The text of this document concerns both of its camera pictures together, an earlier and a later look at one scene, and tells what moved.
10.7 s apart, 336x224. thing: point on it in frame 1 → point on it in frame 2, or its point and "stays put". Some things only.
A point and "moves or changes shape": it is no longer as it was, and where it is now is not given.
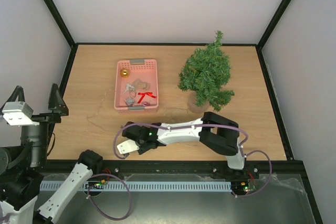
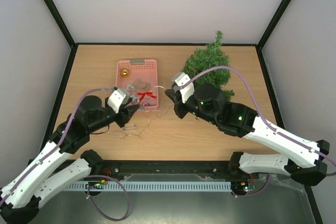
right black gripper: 130,131 → 179,106
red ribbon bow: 149,94 stays put
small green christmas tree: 205,76 stays put
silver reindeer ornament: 128,87 stays put
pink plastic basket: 136,86 stays put
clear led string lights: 133,97 moves or changes shape
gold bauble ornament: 124,73 stays put
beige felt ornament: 139,85 stays put
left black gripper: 60,109 → 125,113
